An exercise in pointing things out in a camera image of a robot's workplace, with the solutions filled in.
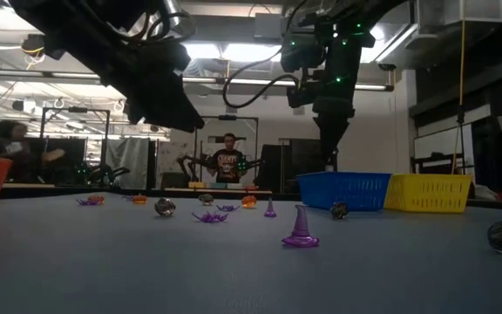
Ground black metal gantry frame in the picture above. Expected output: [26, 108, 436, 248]
[193, 114, 261, 189]
[38, 106, 112, 187]

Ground blue plastic basket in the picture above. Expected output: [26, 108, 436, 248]
[295, 171, 393, 213]

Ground black partition panels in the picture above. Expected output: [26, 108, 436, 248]
[0, 133, 90, 181]

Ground black stand pole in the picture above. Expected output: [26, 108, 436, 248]
[449, 108, 470, 176]

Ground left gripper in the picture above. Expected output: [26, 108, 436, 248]
[101, 40, 207, 134]

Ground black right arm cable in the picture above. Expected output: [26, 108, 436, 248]
[221, 43, 300, 110]

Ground large purple witch hat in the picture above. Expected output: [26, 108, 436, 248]
[281, 204, 321, 249]

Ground person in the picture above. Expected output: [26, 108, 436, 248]
[207, 133, 250, 184]
[0, 119, 67, 183]

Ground long ceiling light strip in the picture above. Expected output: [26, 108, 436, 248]
[0, 67, 395, 92]

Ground blue-grey table mat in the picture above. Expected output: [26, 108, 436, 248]
[0, 191, 502, 314]

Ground grey ceiling box unit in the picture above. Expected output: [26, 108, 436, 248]
[253, 11, 284, 41]

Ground grey hanging curtain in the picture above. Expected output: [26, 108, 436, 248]
[105, 136, 153, 191]

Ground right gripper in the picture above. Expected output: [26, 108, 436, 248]
[311, 96, 357, 173]

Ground small purple witch hat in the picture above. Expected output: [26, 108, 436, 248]
[263, 196, 278, 219]

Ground white wall board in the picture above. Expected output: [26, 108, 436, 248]
[412, 123, 475, 161]

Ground white bag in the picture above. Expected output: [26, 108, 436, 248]
[472, 183, 501, 202]

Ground ceiling cable reel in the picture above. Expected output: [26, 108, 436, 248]
[19, 33, 48, 71]

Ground background work table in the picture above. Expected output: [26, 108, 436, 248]
[0, 175, 119, 200]
[163, 187, 274, 195]

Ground black equipment cabinet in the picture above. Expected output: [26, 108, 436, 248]
[257, 137, 339, 195]

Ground yellow plastic basket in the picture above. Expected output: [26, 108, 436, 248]
[383, 174, 474, 215]

